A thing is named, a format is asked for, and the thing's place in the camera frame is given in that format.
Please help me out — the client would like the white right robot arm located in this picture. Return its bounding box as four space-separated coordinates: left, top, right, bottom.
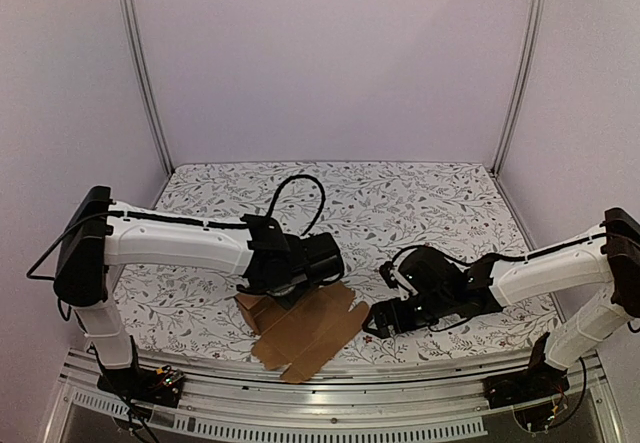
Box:
363 208 639 399

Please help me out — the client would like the right aluminium frame post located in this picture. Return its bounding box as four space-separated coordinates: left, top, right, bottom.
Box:
490 0 545 179

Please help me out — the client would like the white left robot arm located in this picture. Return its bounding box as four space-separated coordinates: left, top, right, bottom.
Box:
53 186 308 397

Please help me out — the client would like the floral patterned table mat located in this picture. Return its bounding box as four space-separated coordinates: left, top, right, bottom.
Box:
115 162 560 365

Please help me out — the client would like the brown cardboard box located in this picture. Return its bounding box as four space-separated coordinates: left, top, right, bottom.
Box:
235 282 370 384

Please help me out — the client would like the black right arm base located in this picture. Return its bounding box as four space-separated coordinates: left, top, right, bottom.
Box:
482 332 570 409

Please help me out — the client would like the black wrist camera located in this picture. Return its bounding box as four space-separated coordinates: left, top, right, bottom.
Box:
300 232 345 285
379 245 463 299

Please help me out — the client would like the aluminium frame post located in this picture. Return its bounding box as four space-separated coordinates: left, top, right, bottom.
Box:
119 0 175 177
490 0 545 179

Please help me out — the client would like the left aluminium frame post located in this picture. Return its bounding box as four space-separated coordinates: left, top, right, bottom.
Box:
119 0 175 177

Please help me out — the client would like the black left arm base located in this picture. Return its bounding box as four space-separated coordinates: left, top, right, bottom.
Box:
94 337 185 408

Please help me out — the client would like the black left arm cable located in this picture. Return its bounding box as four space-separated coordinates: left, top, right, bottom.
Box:
264 174 326 237

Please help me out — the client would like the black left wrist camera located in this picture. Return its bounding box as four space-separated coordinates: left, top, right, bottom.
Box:
300 232 345 285

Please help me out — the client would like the aluminium front table rail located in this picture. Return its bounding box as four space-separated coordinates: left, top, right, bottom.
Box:
38 349 631 442

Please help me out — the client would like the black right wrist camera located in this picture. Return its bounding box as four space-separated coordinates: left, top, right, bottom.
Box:
379 245 463 299

